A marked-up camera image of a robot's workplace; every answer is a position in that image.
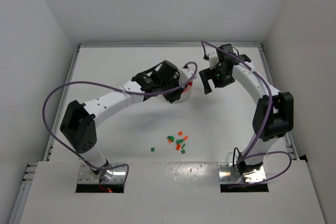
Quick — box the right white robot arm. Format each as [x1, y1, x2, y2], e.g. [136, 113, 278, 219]
[199, 44, 294, 174]

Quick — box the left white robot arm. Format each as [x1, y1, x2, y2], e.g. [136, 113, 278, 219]
[60, 60, 193, 175]

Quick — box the white divided round container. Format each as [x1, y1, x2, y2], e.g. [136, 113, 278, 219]
[175, 81, 193, 103]

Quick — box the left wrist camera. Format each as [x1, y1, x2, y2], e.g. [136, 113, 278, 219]
[178, 68, 194, 84]

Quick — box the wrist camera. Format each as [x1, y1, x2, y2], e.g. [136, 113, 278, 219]
[178, 68, 194, 84]
[203, 52, 219, 69]

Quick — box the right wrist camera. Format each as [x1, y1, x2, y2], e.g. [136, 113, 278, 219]
[203, 52, 219, 69]

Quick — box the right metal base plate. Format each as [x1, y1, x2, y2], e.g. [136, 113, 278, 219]
[218, 163, 266, 185]

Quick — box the metal base plate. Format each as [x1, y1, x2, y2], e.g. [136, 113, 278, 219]
[218, 163, 266, 185]
[78, 164, 127, 185]

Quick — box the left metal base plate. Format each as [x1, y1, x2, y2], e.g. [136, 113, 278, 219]
[78, 164, 127, 185]

